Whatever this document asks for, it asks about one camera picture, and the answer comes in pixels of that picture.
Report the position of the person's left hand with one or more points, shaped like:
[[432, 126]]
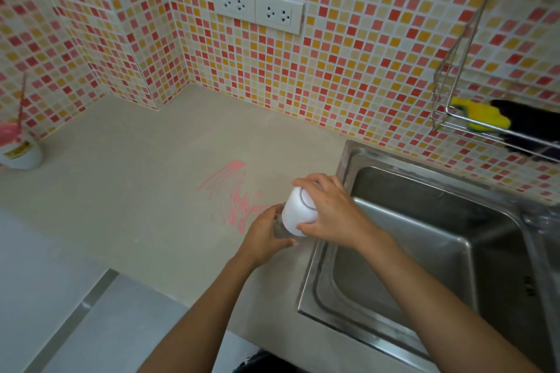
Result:
[[258, 239]]

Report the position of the person's right hand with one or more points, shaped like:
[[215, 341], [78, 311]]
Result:
[[339, 215]]

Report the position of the person's right thumb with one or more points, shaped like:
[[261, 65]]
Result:
[[307, 227]]

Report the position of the person's left thumb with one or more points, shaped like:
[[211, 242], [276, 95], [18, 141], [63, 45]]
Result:
[[270, 212]]

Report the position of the clear bottle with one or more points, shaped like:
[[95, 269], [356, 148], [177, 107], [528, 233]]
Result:
[[280, 228]]

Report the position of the person's right forearm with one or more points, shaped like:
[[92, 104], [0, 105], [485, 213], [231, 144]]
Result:
[[437, 311]]

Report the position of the person's left forearm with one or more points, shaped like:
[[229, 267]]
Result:
[[205, 320]]

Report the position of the pink stain smear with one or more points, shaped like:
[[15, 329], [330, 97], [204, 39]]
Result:
[[238, 202]]

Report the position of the stainless steel sink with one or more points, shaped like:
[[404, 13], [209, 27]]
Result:
[[437, 228]]

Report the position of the person's dark clothing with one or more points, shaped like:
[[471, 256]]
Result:
[[267, 365]]

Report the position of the yellow sponge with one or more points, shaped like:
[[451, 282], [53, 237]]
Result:
[[481, 117]]

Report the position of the black cloth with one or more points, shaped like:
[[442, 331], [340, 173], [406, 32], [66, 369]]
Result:
[[533, 125]]

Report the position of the white cup with pink paste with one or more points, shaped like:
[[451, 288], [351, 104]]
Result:
[[24, 156]]

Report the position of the white wall power outlet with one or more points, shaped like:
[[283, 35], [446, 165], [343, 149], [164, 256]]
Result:
[[233, 2], [279, 14]]

